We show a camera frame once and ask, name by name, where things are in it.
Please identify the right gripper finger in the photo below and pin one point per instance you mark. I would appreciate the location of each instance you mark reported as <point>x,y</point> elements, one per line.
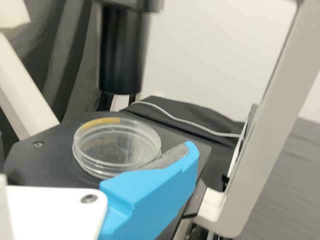
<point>150,195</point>

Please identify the petri dish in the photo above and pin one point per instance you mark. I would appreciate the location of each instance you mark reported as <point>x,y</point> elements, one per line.
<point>117,147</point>

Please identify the black platform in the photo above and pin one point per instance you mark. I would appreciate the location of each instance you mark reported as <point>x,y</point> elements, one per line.
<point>295,175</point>

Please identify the cream microscope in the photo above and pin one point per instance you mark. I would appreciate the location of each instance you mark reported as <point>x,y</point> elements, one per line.
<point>275,100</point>

